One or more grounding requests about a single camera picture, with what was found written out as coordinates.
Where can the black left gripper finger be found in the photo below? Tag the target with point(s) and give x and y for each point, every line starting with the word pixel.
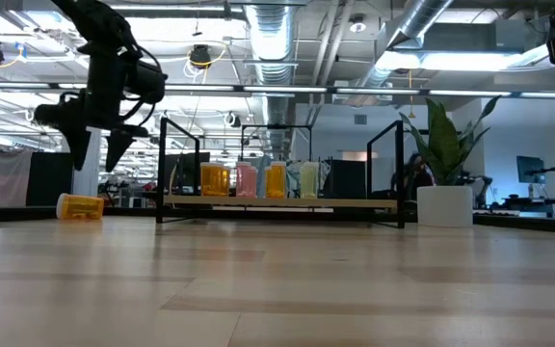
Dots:
pixel 116 144
pixel 79 144

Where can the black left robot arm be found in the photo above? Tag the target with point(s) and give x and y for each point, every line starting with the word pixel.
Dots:
pixel 104 24

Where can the white column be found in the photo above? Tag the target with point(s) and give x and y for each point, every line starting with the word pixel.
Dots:
pixel 87 178

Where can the long ceiling light strip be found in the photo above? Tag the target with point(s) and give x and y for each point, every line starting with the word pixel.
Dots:
pixel 306 89

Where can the silver ribbed ceiling duct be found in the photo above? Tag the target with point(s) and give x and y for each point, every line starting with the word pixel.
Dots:
pixel 407 29
pixel 270 43

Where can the dark background screen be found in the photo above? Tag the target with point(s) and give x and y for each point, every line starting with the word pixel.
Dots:
pixel 186 171

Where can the large orange pill bottle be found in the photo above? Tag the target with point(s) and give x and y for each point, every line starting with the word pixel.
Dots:
pixel 227 180
pixel 212 180

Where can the person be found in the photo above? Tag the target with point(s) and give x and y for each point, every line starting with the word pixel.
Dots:
pixel 417 176

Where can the black metal background frame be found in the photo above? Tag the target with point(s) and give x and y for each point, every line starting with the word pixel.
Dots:
pixel 277 126

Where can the wooden shelf black frame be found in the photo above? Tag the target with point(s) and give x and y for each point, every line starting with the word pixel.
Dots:
pixel 282 202

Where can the pink hanging cloth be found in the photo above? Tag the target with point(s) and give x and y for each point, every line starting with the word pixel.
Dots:
pixel 5 176

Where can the small pink pill bottle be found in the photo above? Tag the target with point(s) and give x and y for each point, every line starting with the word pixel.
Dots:
pixel 244 180

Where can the small pale yellow pill bottle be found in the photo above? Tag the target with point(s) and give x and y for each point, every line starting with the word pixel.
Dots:
pixel 309 180

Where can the small orange pill bottle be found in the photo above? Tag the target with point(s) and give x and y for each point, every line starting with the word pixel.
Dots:
pixel 277 180
pixel 80 207

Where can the green plant white pot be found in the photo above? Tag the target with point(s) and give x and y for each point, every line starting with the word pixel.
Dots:
pixel 443 207

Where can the dark computer monitor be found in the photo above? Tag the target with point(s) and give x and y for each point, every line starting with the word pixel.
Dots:
pixel 529 169

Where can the black partition panel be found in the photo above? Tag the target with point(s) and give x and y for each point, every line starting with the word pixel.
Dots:
pixel 48 178

